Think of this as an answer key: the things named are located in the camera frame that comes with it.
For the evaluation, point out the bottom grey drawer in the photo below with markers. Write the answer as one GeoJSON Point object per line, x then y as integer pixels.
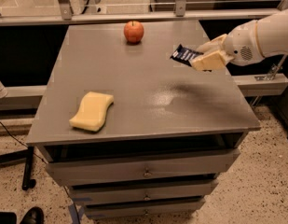
{"type": "Point", "coordinates": [139, 208]}

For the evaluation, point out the grey drawer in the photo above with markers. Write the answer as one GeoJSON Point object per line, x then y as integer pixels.
{"type": "Point", "coordinates": [77, 173]}
{"type": "Point", "coordinates": [148, 192]}
{"type": "Point", "coordinates": [139, 208]}

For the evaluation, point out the yellow sponge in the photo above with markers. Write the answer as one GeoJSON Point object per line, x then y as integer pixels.
{"type": "Point", "coordinates": [91, 114]}

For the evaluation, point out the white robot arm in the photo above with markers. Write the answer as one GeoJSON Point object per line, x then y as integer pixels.
{"type": "Point", "coordinates": [272, 34]}

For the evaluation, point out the black shoe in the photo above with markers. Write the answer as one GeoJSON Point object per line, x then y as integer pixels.
{"type": "Point", "coordinates": [34, 216]}

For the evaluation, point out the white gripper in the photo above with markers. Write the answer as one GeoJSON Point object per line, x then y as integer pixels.
{"type": "Point", "coordinates": [242, 43]}

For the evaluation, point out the blue rxbar blueberry wrapper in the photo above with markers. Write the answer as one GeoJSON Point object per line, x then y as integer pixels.
{"type": "Point", "coordinates": [184, 55]}

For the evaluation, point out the top grey drawer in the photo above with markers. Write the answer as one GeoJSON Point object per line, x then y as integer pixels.
{"type": "Point", "coordinates": [77, 173]}

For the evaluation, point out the middle grey drawer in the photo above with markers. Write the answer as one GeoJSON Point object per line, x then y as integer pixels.
{"type": "Point", "coordinates": [148, 192]}

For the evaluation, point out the grey drawer cabinet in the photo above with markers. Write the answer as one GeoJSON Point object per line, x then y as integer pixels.
{"type": "Point", "coordinates": [160, 107]}

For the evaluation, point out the red apple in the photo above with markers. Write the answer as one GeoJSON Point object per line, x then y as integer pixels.
{"type": "Point", "coordinates": [133, 31]}

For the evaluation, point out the grey metal railing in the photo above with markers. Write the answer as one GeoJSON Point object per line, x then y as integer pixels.
{"type": "Point", "coordinates": [47, 12]}

